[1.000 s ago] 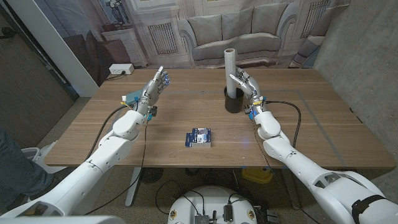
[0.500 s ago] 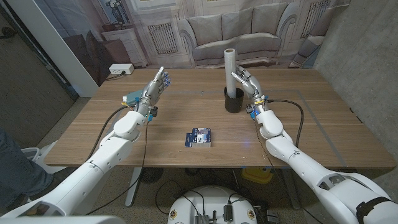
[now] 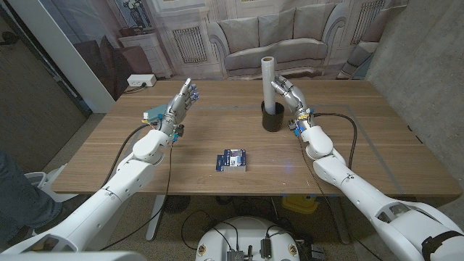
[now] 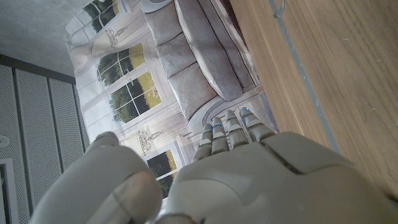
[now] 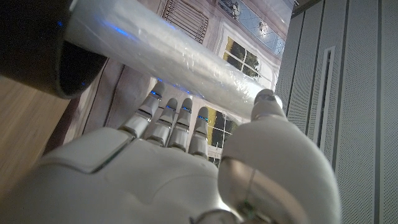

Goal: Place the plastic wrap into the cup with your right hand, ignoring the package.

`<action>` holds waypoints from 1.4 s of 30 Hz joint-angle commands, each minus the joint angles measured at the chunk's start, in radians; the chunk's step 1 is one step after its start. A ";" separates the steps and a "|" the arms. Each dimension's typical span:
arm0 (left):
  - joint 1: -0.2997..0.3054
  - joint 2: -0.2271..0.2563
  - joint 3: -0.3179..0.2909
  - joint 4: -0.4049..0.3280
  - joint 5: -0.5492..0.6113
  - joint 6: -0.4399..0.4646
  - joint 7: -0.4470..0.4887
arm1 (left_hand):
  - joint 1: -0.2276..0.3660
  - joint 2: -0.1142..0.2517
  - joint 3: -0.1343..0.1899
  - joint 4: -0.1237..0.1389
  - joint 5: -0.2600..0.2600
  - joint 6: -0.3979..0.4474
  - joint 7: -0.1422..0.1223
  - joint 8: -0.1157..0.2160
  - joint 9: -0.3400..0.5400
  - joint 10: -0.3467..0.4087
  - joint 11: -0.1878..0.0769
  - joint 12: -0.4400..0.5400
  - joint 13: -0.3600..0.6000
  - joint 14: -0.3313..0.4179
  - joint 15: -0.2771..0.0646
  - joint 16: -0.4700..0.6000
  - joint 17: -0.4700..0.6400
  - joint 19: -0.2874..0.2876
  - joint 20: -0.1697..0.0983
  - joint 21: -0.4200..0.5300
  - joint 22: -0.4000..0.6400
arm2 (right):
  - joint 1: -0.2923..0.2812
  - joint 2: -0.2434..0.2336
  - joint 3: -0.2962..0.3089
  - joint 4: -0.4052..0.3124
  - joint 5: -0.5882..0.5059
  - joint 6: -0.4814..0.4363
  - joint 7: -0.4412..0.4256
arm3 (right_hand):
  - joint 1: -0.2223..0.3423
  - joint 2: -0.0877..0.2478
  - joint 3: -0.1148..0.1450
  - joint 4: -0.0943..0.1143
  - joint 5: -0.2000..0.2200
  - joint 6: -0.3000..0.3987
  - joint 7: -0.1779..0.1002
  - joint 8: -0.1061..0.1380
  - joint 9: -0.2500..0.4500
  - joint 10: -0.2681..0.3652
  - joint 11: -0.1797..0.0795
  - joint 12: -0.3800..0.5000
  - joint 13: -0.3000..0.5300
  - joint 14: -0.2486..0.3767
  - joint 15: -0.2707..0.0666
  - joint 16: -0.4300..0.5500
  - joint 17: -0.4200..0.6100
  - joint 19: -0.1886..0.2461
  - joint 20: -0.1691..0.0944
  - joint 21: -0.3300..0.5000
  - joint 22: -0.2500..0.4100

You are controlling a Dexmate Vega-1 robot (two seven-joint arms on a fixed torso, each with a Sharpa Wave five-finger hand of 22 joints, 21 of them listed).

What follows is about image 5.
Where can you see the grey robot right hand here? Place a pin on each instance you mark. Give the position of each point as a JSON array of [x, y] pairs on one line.
[[140, 186]]

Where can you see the black mug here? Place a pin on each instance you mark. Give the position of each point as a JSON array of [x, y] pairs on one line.
[[31, 43]]

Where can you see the printed living room backdrop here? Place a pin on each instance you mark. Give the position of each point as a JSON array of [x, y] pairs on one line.
[[248, 40]]

